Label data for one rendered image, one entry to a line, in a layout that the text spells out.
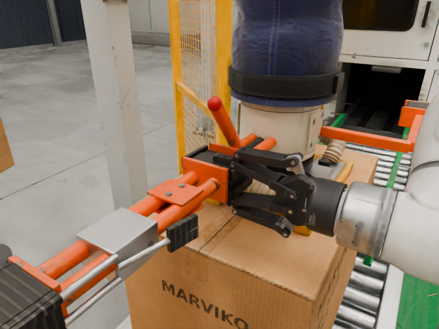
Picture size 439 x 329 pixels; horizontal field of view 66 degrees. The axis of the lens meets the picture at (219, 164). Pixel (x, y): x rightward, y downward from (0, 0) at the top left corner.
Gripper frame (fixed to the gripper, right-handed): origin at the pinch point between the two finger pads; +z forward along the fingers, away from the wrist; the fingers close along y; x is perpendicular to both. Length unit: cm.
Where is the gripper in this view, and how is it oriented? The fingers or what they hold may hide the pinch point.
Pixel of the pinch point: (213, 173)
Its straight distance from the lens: 55.0
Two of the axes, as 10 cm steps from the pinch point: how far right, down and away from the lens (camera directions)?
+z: -8.6, -2.3, 4.6
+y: 0.0, 9.0, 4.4
